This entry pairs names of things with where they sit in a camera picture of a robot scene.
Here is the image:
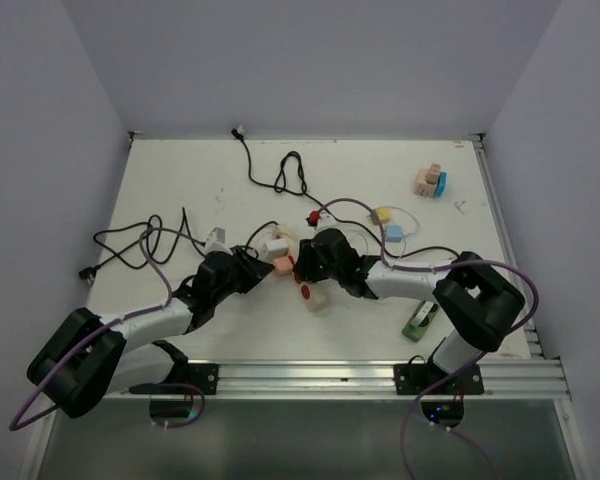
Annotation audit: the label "yellow charger plug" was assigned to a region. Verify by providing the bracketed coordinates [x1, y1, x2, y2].
[369, 206, 392, 225]

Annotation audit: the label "green power strip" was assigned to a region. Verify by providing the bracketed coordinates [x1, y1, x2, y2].
[402, 301, 439, 343]

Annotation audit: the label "pink USB charger cube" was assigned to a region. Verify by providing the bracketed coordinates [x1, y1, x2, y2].
[272, 256, 294, 276]

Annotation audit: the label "beige power strip red sockets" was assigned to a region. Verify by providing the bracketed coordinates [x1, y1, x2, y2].
[273, 224, 327, 312]

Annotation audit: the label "black power strip cord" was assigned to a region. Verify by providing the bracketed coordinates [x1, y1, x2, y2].
[229, 127, 456, 261]

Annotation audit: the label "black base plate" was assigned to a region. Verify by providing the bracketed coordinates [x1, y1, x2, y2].
[128, 362, 220, 396]
[393, 363, 485, 396]

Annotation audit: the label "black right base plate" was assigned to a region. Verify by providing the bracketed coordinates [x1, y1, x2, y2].
[393, 363, 485, 396]

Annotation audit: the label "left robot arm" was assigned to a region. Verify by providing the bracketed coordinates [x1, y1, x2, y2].
[26, 247, 274, 418]

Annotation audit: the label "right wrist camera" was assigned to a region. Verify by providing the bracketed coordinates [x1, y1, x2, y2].
[306, 210, 337, 234]

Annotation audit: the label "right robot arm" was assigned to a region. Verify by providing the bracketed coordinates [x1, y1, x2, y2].
[294, 228, 525, 393]

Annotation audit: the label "brown plug on adapter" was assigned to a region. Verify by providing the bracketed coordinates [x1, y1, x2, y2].
[425, 163, 442, 184]

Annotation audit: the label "white USB charger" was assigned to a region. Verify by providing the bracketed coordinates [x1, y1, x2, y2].
[261, 238, 289, 261]

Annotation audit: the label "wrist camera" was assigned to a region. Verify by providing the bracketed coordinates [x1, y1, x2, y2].
[306, 210, 337, 234]
[203, 227, 231, 255]

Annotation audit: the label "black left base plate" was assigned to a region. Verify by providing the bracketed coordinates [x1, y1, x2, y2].
[128, 362, 220, 396]

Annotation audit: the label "aluminium front rail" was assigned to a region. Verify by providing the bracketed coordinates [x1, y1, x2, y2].
[105, 353, 570, 400]

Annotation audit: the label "blue USB charger cube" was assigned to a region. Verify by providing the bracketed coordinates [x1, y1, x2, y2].
[385, 224, 406, 243]

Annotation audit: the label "blue round adapter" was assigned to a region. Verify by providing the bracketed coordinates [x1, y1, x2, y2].
[433, 171, 448, 198]

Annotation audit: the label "beige cube socket adapter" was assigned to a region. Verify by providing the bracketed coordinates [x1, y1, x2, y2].
[413, 168, 436, 198]

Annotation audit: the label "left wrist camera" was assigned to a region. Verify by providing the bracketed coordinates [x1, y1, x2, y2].
[203, 227, 231, 255]

